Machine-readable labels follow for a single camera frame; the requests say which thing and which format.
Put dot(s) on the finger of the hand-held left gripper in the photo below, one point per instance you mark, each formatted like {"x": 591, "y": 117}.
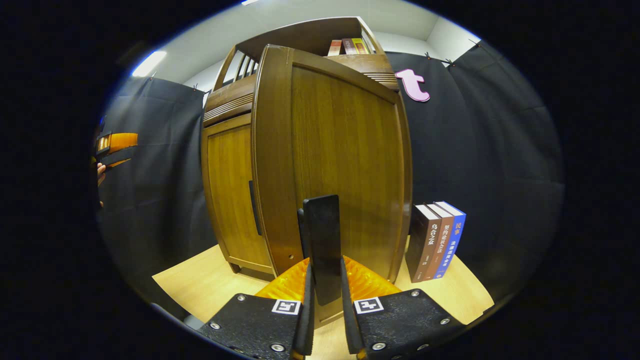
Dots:
{"x": 122, "y": 142}

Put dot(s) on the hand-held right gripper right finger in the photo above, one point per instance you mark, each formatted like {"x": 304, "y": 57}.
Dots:
{"x": 349, "y": 310}

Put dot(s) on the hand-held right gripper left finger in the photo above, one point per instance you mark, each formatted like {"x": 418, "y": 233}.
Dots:
{"x": 304, "y": 310}

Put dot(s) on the wooden double-door shoe cabinet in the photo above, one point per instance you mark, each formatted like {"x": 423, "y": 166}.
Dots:
{"x": 310, "y": 35}

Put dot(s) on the small ceiling light panel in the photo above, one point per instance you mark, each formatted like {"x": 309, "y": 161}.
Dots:
{"x": 149, "y": 63}

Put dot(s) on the dark brown standing book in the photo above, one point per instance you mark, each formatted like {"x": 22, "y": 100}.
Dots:
{"x": 419, "y": 245}

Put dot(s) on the large ceiling light panel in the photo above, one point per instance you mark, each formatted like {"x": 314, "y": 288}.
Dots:
{"x": 250, "y": 2}

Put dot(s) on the dark red book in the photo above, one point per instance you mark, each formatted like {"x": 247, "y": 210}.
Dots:
{"x": 348, "y": 46}

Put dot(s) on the yellow book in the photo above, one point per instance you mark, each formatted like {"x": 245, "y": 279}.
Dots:
{"x": 360, "y": 46}

